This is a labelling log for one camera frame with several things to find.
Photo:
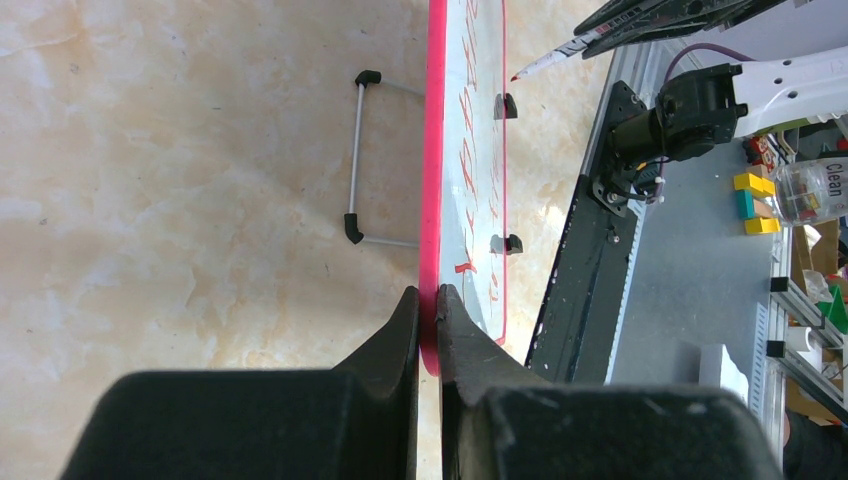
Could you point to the yellow and teal blocks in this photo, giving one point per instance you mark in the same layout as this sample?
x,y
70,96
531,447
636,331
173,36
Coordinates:
x,y
752,193

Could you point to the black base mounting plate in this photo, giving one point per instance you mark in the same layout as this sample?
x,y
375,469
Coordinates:
x,y
575,337

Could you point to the clear plastic cleaner bottle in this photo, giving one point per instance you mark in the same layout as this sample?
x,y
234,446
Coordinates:
x,y
813,191

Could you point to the red whiteboard marker pen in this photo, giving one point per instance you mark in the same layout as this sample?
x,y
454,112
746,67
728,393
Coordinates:
x,y
587,44

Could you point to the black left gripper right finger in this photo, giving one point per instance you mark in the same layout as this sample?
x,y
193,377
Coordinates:
x,y
502,421

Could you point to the red framed whiteboard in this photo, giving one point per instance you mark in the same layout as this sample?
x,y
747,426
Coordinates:
x,y
463,223

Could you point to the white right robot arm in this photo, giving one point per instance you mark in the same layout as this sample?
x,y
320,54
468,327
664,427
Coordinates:
x,y
700,109

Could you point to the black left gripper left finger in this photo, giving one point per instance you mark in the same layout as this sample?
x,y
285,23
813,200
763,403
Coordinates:
x,y
356,420

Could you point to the white slotted cable duct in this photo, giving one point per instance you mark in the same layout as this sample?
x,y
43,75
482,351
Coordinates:
x,y
637,208

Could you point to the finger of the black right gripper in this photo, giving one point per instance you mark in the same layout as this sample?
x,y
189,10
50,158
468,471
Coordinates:
x,y
710,14
643,17

